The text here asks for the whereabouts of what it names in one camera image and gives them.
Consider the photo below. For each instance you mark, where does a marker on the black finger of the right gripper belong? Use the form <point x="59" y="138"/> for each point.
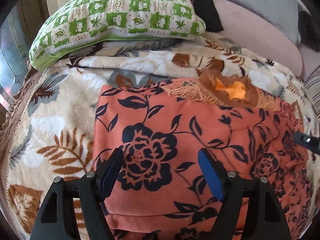
<point x="309" y="142"/>

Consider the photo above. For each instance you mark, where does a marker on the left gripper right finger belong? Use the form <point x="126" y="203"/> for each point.
<point x="264" y="219"/>

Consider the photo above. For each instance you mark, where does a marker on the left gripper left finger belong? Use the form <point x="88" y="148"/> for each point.
<point x="56" y="218"/>

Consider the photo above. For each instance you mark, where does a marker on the orange floral garment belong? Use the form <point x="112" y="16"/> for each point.
<point x="160" y="192"/>

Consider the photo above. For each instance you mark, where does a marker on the striped pillow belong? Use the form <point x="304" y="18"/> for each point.
<point x="312" y="85"/>

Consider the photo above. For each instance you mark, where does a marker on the cream leaf pattern blanket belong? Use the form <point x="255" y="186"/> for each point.
<point x="49" y="130"/>

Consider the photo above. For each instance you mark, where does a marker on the dark furry item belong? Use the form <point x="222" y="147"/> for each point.
<point x="309" y="31"/>

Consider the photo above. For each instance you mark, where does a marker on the pink bolster cushion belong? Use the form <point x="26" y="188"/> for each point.
<point x="254" y="33"/>

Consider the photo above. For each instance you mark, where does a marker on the window with frosted glass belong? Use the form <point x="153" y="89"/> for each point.
<point x="15" y="44"/>

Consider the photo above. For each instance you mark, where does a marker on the green white patterned pillow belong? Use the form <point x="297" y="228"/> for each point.
<point x="82" y="23"/>

